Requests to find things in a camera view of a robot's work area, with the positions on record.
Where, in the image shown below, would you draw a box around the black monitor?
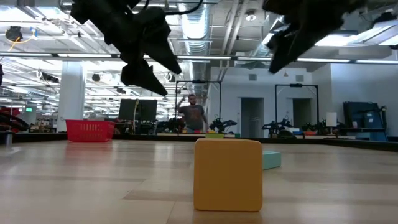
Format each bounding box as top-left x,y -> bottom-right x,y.
138,99 -> 159,122
118,98 -> 140,121

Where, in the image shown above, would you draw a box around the grey metal cylinder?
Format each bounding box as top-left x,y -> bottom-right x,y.
2,130 -> 14,146

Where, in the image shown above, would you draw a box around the white pillar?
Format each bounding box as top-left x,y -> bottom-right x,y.
57,61 -> 87,133

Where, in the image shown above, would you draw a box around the red plastic basket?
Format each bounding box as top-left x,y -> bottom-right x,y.
65,119 -> 116,143

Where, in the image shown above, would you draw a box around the blue machine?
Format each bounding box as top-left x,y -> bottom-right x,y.
341,101 -> 389,141

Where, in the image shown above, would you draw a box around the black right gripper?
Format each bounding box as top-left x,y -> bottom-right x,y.
262,0 -> 368,75

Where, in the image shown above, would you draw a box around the black metal frame stand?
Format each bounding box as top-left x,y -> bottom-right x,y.
274,83 -> 320,131
175,80 -> 223,134

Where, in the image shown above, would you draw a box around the orange foam cube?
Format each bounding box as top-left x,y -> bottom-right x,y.
193,138 -> 264,213

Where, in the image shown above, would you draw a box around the red bin rack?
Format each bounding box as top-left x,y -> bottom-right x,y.
0,105 -> 30,133

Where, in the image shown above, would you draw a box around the black dome object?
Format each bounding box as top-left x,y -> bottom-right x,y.
277,129 -> 298,139

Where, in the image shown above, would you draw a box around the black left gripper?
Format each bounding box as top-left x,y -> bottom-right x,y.
70,6 -> 183,96

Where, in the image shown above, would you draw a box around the black aluminium table frame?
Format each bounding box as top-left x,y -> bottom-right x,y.
0,132 -> 398,153

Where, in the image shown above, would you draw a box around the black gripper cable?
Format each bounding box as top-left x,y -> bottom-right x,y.
164,0 -> 205,16

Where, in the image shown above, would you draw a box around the person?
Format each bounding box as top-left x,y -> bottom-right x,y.
176,94 -> 210,134

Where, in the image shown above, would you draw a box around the blue rectangular foam block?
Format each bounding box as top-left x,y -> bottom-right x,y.
262,150 -> 282,171

